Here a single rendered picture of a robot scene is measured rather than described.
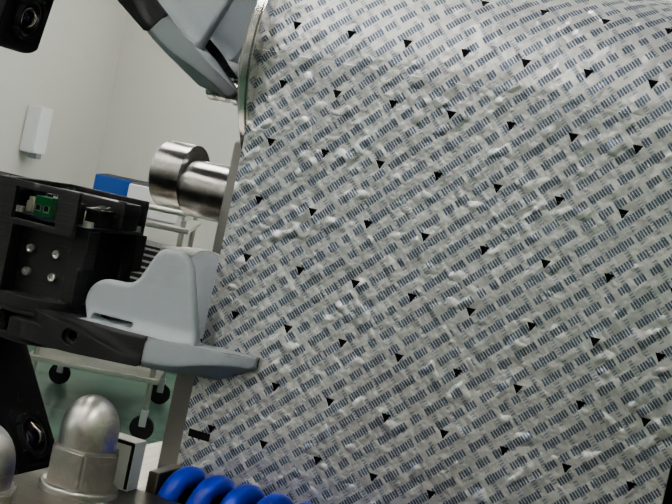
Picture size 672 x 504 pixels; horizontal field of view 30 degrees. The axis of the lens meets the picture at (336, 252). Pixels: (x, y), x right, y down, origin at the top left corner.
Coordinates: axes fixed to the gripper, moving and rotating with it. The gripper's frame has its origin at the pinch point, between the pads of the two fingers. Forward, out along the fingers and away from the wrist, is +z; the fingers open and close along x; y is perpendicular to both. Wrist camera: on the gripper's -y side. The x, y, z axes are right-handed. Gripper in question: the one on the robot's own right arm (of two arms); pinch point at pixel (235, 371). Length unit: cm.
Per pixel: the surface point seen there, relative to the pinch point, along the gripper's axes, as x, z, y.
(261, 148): -0.3, -0.9, 11.2
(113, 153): 556, -348, 1
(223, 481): -2.4, 1.7, -4.9
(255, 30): -1.2, -2.1, 16.8
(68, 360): 386, -246, -83
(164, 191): 7.8, -10.3, 7.7
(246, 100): -0.7, -2.0, 13.4
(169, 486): -3.7, -0.5, -5.6
